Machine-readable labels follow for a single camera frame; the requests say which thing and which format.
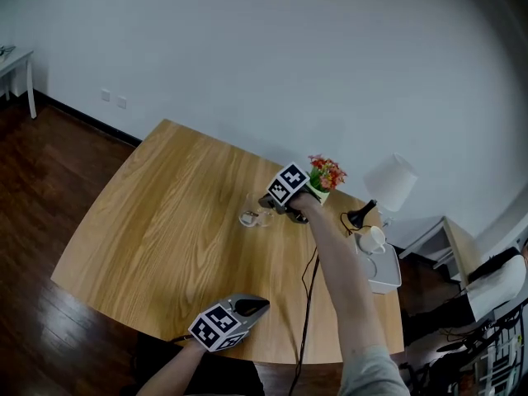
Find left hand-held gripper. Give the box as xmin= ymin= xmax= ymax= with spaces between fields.
xmin=188 ymin=294 xmax=271 ymax=353

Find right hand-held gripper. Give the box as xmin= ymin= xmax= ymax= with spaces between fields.
xmin=258 ymin=162 xmax=321 ymax=224

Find clear glass mug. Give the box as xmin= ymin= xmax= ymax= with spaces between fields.
xmin=238 ymin=193 xmax=275 ymax=229

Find white ceramic cup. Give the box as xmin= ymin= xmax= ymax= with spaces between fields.
xmin=357 ymin=225 xmax=388 ymax=256

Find person's right forearm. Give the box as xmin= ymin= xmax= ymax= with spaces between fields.
xmin=293 ymin=191 xmax=388 ymax=361

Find person's left forearm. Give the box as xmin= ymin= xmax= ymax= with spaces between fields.
xmin=135 ymin=338 xmax=207 ymax=396

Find flower plant in white pot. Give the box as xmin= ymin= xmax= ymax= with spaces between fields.
xmin=307 ymin=153 xmax=348 ymax=205

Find person's dark trousers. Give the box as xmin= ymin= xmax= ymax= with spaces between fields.
xmin=131 ymin=331 xmax=266 ymax=396

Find white shade table lamp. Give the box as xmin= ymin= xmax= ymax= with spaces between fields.
xmin=347 ymin=153 xmax=419 ymax=229

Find white plastic tray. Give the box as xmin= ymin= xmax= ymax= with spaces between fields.
xmin=352 ymin=231 xmax=403 ymax=296

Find person's grey shirt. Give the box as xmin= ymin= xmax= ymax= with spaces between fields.
xmin=337 ymin=344 xmax=412 ymax=396

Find white wooden shelf unit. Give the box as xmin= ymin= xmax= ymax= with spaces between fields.
xmin=388 ymin=215 xmax=482 ymax=288

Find metal equipment rack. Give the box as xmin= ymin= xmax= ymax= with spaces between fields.
xmin=406 ymin=299 xmax=528 ymax=396

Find white side table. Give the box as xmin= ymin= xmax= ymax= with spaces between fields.
xmin=0 ymin=45 xmax=38 ymax=120

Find black lamp cable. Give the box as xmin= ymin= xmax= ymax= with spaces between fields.
xmin=340 ymin=211 xmax=363 ymax=237

